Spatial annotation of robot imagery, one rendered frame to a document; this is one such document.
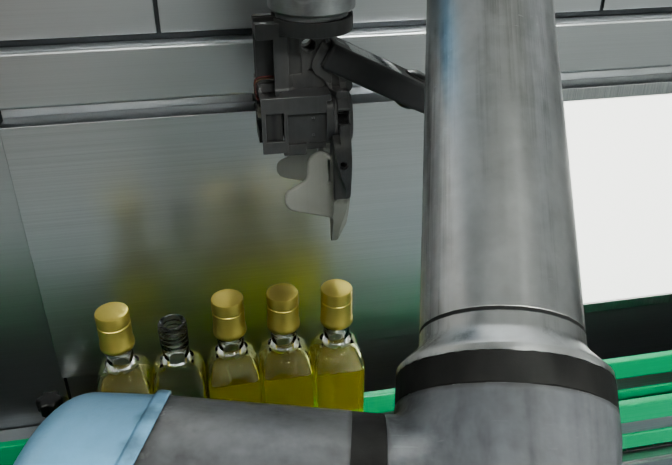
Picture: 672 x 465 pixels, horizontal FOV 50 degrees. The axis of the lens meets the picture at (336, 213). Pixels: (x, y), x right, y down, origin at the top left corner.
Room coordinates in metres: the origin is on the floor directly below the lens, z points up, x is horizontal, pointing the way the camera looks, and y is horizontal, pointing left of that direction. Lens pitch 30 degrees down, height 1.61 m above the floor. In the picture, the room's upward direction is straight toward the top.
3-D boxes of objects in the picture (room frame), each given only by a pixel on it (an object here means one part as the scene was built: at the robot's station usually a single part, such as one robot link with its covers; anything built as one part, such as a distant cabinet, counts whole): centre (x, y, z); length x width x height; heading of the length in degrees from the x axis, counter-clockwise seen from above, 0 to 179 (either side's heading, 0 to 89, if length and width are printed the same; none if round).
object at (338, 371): (0.62, 0.00, 0.99); 0.06 x 0.06 x 0.21; 11
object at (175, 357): (0.59, 0.17, 1.12); 0.03 x 0.03 x 0.05
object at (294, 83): (0.62, 0.03, 1.39); 0.09 x 0.08 x 0.12; 101
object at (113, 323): (0.58, 0.23, 1.14); 0.04 x 0.04 x 0.04
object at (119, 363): (0.58, 0.23, 1.12); 0.03 x 0.03 x 0.05
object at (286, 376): (0.61, 0.06, 0.99); 0.06 x 0.06 x 0.21; 12
